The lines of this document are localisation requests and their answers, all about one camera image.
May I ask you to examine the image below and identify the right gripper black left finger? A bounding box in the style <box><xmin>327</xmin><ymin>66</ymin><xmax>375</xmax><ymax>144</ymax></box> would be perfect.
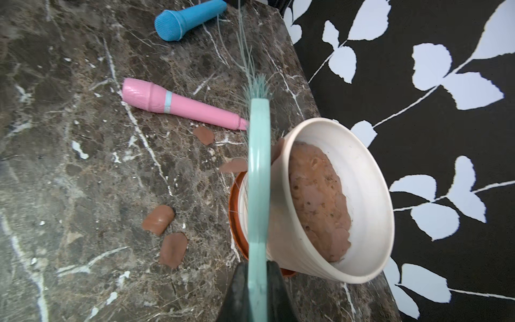
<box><xmin>216</xmin><ymin>262</ymin><xmax>249</xmax><ymax>322</ymax></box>

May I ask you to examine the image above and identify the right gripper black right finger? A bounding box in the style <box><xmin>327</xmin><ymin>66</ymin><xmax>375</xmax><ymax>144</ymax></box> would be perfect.
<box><xmin>267</xmin><ymin>261</ymin><xmax>298</xmax><ymax>322</ymax></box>

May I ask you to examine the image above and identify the mint green scrub brush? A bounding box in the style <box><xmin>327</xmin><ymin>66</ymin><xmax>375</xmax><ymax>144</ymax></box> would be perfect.
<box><xmin>237</xmin><ymin>1</ymin><xmax>271</xmax><ymax>321</ymax></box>

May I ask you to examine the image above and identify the white ceramic pot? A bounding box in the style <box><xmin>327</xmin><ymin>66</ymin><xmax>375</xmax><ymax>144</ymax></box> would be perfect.
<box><xmin>241</xmin><ymin>118</ymin><xmax>394</xmax><ymax>284</ymax></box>

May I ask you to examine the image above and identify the brown mud chunk two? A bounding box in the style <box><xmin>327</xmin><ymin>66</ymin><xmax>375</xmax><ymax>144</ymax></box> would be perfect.
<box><xmin>159</xmin><ymin>232</ymin><xmax>188</xmax><ymax>269</ymax></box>

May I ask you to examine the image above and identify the brown mud clay filling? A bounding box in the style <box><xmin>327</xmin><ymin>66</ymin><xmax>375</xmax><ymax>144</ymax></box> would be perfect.
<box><xmin>288</xmin><ymin>142</ymin><xmax>351</xmax><ymax>262</ymax></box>

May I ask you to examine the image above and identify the brown mud chunk one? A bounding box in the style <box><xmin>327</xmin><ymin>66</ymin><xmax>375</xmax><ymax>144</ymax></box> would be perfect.
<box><xmin>142</xmin><ymin>205</ymin><xmax>175</xmax><ymax>236</ymax></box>

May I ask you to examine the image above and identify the brown mud chunk four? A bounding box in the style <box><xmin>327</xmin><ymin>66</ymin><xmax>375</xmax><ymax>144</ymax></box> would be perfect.
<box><xmin>219</xmin><ymin>158</ymin><xmax>248</xmax><ymax>174</ymax></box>

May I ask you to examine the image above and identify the brown mud chunk three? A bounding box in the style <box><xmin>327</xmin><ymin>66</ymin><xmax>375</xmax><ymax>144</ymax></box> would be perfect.
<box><xmin>193</xmin><ymin>126</ymin><xmax>215</xmax><ymax>146</ymax></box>

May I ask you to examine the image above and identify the orange terracotta saucer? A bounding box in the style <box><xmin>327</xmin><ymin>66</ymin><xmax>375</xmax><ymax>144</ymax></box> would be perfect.
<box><xmin>228</xmin><ymin>170</ymin><xmax>296</xmax><ymax>279</ymax></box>

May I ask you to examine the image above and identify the pink toy microphone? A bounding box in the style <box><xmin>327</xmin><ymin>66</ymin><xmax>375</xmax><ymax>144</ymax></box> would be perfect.
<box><xmin>122</xmin><ymin>78</ymin><xmax>249</xmax><ymax>130</ymax></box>

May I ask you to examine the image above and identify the blue toy microphone on table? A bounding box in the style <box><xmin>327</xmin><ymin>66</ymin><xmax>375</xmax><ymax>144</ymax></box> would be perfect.
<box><xmin>154</xmin><ymin>0</ymin><xmax>227</xmax><ymax>42</ymax></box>

